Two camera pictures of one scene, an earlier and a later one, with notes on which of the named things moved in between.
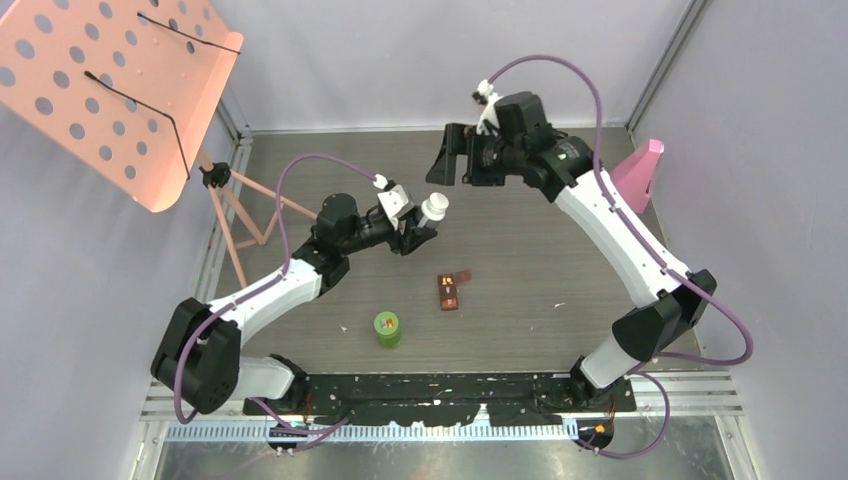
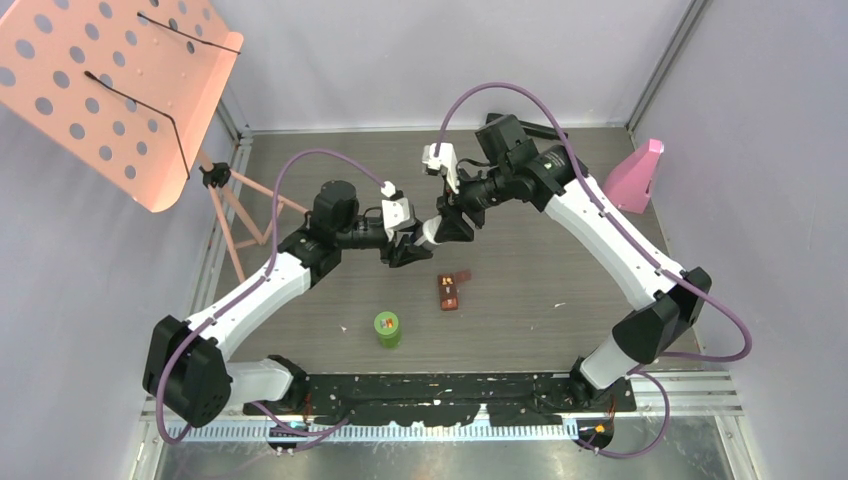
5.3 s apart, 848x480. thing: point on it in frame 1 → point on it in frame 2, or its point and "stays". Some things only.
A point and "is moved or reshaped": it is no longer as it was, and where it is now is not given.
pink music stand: (132, 87) stays
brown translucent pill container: (448, 289) stays
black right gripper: (456, 142) → (452, 227)
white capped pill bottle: (433, 210) is moved or reshaped
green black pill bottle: (387, 327) stays
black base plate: (442, 398) stays
